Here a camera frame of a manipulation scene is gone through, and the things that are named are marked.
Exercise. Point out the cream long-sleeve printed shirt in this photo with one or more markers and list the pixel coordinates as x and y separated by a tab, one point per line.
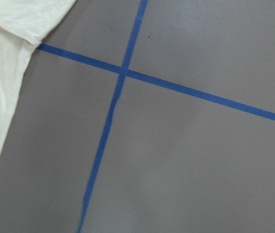
23	26

